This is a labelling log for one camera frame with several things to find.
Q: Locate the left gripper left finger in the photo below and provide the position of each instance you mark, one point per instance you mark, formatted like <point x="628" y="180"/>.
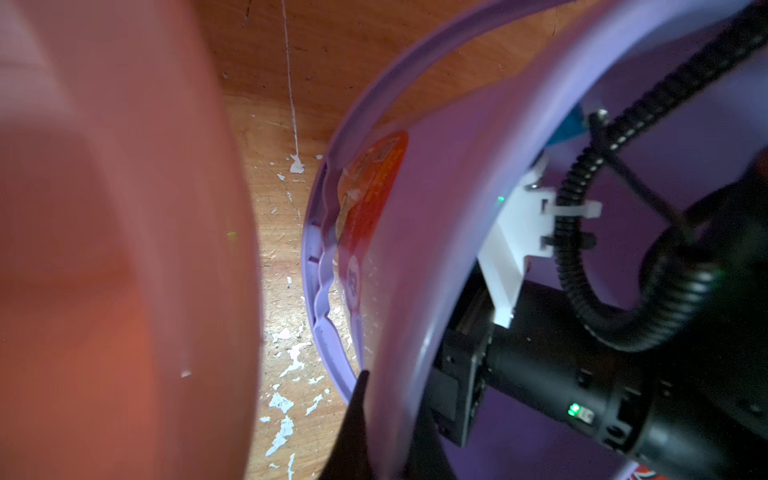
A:
<point x="348" y="459"/>

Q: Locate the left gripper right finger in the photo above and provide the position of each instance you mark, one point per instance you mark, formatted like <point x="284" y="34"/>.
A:
<point x="427" y="459"/>

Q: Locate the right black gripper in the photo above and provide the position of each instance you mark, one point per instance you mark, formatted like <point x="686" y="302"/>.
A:
<point x="456" y="382"/>

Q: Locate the purple plastic bucket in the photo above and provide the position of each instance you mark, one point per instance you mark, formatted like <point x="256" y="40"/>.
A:
<point x="401" y="215"/>

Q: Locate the pink plastic bucket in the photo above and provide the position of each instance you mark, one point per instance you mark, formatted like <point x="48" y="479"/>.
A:
<point x="130" y="291"/>

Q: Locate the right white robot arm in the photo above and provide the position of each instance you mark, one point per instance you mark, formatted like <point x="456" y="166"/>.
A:
<point x="678" y="381"/>

